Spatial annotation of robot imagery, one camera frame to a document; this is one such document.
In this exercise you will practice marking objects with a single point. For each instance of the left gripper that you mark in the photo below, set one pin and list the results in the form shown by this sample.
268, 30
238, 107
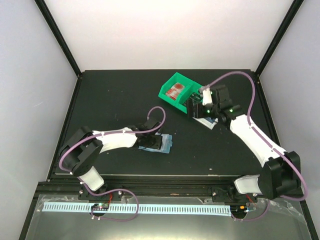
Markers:
158, 144

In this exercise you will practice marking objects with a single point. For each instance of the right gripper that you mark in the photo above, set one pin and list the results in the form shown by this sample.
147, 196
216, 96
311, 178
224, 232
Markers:
198, 112

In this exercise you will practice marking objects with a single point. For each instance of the black credit card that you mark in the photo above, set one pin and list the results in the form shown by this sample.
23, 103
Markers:
196, 97

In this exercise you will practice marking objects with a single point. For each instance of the green bin with black cards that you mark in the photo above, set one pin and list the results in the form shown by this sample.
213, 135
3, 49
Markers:
192, 87

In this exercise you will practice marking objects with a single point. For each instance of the blue card holder wallet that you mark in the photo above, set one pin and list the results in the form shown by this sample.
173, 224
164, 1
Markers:
162, 144

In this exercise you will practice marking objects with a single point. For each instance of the white bin with blue cards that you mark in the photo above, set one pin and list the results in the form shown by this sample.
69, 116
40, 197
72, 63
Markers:
197, 119

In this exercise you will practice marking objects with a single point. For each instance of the green bin with red cards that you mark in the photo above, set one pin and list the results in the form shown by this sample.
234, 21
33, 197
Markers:
177, 77

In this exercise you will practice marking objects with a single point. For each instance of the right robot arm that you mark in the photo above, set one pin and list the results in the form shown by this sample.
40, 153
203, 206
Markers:
280, 169

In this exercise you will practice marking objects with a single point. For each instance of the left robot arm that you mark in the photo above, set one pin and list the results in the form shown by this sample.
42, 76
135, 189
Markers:
79, 154

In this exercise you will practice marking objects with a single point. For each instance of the blue credit card stack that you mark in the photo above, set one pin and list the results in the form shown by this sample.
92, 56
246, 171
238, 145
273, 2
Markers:
208, 122

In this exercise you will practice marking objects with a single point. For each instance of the red white credit card stack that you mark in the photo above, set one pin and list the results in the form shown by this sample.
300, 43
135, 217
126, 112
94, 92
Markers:
174, 91

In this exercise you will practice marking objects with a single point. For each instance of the left small circuit board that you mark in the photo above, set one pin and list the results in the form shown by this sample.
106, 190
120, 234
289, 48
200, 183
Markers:
99, 208

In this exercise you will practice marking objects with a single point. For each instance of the small circuit board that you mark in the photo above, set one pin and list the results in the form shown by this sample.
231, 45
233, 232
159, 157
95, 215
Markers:
242, 209
99, 208

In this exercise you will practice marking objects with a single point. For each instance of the right small circuit board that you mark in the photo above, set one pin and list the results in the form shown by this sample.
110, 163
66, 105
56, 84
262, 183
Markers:
242, 209

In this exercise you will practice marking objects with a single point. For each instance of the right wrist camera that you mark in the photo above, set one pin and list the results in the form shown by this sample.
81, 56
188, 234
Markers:
206, 94

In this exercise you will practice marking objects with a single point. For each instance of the right black frame post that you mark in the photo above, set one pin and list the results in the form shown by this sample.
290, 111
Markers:
282, 29

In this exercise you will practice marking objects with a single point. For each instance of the black frame post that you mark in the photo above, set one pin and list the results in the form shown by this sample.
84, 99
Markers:
282, 29
48, 17

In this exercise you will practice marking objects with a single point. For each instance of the white slotted cable duct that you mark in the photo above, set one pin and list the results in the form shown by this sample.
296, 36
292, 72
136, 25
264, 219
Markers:
155, 209

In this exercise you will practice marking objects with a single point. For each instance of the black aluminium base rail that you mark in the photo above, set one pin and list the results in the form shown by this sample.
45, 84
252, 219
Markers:
218, 191

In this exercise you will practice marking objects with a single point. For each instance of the left black frame post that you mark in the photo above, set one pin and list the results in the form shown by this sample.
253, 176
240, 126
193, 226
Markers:
48, 17

